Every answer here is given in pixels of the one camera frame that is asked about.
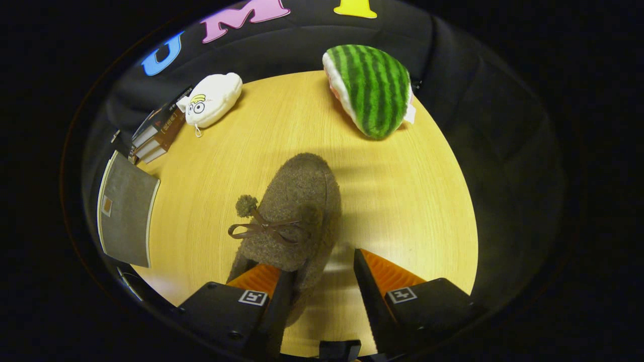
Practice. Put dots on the brown hardcover book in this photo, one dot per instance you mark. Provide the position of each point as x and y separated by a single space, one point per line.
153 153
171 131

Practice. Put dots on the grey fabric storage box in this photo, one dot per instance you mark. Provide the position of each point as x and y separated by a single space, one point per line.
126 211

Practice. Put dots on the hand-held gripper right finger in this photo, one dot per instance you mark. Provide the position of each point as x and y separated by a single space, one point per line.
370 296

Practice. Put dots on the brown fuzzy shoe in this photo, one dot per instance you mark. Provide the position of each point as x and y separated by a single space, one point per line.
297 191

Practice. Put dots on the silver clip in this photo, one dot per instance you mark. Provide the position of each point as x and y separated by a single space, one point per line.
115 136

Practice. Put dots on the white cartoon face plush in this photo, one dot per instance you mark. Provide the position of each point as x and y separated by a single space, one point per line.
214 98

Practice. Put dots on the dark cover book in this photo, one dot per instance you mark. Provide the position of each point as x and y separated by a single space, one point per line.
168 110

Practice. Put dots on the watermelon slice plush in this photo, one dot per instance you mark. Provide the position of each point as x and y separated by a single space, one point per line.
375 85

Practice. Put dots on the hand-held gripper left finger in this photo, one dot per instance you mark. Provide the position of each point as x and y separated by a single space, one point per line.
276 311

